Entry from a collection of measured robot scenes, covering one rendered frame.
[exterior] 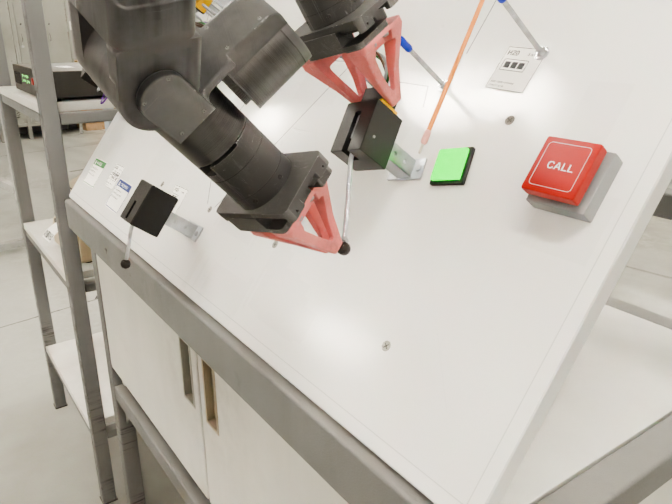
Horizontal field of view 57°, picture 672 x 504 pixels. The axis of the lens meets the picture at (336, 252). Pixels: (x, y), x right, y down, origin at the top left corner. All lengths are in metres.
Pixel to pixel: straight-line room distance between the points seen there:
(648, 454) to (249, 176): 0.50
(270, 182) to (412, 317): 0.18
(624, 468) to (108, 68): 0.60
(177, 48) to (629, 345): 0.75
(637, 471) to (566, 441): 0.07
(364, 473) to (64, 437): 1.71
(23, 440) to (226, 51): 1.90
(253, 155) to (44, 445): 1.79
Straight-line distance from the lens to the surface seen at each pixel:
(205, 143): 0.48
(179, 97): 0.43
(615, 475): 0.71
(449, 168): 0.62
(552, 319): 0.51
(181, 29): 0.41
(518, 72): 0.66
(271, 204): 0.51
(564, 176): 0.52
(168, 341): 1.12
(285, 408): 0.67
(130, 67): 0.41
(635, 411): 0.82
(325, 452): 0.62
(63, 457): 2.13
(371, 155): 0.60
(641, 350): 0.96
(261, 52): 0.48
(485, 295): 0.55
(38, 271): 2.16
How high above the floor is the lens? 1.22
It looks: 20 degrees down
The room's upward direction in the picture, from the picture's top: straight up
